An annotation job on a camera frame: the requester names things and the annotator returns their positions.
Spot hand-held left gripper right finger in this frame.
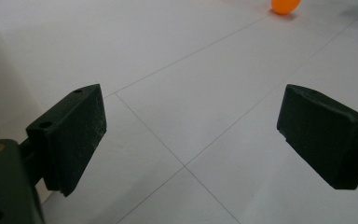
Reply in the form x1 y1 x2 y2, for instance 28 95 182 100
276 83 358 190

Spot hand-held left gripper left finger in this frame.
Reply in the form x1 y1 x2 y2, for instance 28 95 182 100
26 83 107 198

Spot orange table tennis ball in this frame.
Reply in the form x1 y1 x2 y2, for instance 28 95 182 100
270 0 302 16

